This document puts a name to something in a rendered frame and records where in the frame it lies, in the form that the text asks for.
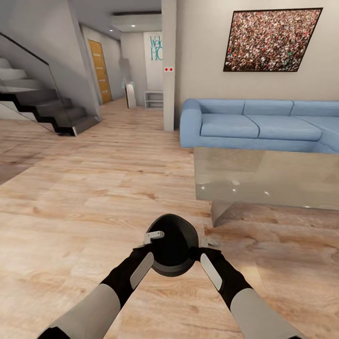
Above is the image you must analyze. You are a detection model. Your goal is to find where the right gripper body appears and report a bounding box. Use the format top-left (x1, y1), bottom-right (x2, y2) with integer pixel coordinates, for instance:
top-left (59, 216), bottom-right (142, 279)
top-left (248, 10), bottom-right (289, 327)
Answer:
top-left (189, 246), bottom-right (205, 262)

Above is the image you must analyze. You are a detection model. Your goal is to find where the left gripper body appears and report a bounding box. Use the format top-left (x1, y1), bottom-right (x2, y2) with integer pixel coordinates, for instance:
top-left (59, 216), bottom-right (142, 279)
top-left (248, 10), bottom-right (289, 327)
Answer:
top-left (148, 242), bottom-right (163, 256)

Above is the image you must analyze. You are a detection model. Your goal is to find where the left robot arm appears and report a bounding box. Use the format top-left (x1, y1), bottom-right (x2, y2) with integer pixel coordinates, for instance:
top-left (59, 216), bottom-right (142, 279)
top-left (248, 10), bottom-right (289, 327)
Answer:
top-left (36, 231), bottom-right (164, 339)

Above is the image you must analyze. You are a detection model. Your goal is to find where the cauldron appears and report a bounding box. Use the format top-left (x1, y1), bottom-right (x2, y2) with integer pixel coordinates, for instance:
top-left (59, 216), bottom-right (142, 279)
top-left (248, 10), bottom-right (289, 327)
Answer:
top-left (146, 214), bottom-right (199, 277)

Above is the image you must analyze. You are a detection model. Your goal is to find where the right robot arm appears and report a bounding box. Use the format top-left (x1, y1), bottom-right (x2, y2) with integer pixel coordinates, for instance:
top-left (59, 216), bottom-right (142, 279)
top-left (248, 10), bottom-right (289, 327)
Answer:
top-left (188, 237), bottom-right (307, 339)

